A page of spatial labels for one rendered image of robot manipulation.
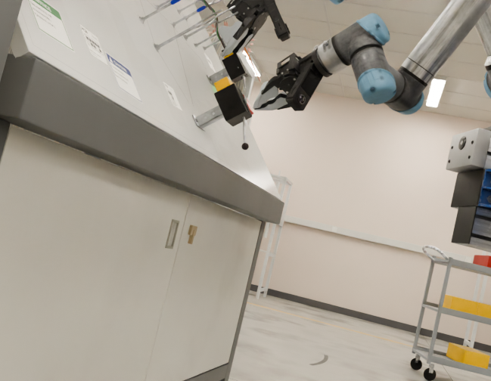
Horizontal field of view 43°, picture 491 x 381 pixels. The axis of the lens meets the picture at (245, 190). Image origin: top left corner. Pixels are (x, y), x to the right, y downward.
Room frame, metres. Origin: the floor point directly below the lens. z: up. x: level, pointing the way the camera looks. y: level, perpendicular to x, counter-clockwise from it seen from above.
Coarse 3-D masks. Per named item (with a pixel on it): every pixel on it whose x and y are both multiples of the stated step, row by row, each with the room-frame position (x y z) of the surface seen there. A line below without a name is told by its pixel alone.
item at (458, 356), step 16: (432, 256) 5.42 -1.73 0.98; (480, 256) 5.20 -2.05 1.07; (432, 272) 5.40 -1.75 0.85; (448, 272) 4.93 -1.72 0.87; (480, 272) 5.04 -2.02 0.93; (432, 304) 5.41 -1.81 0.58; (448, 304) 5.08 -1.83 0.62; (464, 304) 4.99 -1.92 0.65; (480, 304) 5.00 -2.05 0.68; (480, 320) 4.92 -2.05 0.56; (416, 336) 5.40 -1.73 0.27; (432, 336) 4.94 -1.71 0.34; (416, 352) 5.28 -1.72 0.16; (432, 352) 4.93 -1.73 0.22; (448, 352) 5.30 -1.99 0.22; (464, 352) 4.98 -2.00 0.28; (480, 352) 5.07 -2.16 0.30; (416, 368) 5.37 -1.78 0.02; (432, 368) 4.95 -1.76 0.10; (464, 368) 4.92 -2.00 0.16; (480, 368) 4.91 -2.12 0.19
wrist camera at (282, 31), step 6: (264, 0) 1.46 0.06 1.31; (270, 0) 1.46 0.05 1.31; (270, 6) 1.46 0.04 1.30; (276, 6) 1.46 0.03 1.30; (270, 12) 1.46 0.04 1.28; (276, 12) 1.46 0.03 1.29; (276, 18) 1.46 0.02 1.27; (276, 24) 1.46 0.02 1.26; (282, 24) 1.46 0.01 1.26; (276, 30) 1.46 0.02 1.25; (282, 30) 1.46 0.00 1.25; (288, 30) 1.47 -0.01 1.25; (282, 36) 1.47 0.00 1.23; (288, 36) 1.48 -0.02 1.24
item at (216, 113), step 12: (216, 96) 1.16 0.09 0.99; (228, 96) 1.15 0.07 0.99; (240, 96) 1.15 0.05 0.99; (216, 108) 1.17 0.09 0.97; (228, 108) 1.15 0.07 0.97; (240, 108) 1.14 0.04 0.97; (204, 120) 1.17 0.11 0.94; (216, 120) 1.18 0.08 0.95; (228, 120) 1.15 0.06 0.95; (240, 120) 1.17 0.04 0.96
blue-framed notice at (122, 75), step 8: (112, 64) 0.85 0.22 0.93; (120, 64) 0.88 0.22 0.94; (120, 72) 0.87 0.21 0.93; (128, 72) 0.90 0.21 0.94; (120, 80) 0.85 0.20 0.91; (128, 80) 0.89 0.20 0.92; (120, 88) 0.84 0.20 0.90; (128, 88) 0.87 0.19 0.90; (136, 88) 0.91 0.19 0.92; (136, 96) 0.89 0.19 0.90
